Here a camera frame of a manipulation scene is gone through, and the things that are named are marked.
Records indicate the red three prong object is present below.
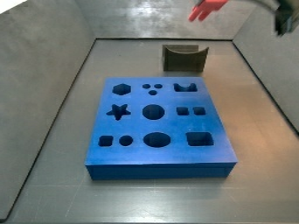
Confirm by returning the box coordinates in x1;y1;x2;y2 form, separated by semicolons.
188;0;228;22

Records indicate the black curved fixture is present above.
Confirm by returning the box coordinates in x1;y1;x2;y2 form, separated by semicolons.
163;45;209;72

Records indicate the blue shape sorter block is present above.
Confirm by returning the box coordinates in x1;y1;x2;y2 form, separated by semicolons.
85;77;237;180

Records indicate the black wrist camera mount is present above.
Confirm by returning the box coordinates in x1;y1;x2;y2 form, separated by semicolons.
248;0;299;37

